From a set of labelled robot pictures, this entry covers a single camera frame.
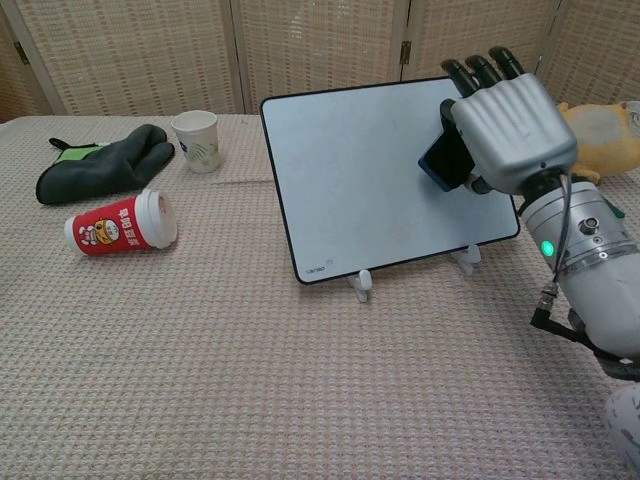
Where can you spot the white plastic board stand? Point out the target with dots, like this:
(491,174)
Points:
(362,287)

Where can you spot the red cup with white lid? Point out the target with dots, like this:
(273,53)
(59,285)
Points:
(122,227)

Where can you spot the yellow plush toy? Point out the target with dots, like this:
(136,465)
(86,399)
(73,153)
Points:
(602,140)

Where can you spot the white board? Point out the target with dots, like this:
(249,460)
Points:
(360,185)

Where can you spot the beige waffle tablecloth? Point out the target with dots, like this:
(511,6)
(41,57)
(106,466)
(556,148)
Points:
(250,360)

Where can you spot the black board eraser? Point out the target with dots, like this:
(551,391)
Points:
(446,162)

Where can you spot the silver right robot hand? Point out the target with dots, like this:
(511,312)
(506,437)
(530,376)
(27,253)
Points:
(515,130)

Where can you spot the woven rattan folding screen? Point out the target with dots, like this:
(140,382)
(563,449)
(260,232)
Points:
(310,50)

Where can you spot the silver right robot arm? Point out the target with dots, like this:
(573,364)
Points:
(585,260)

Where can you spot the white paper cup green print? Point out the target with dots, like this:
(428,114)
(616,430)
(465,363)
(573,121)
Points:
(197,142)

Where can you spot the dark grey oven mitt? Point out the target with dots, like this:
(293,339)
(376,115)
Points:
(100,167)

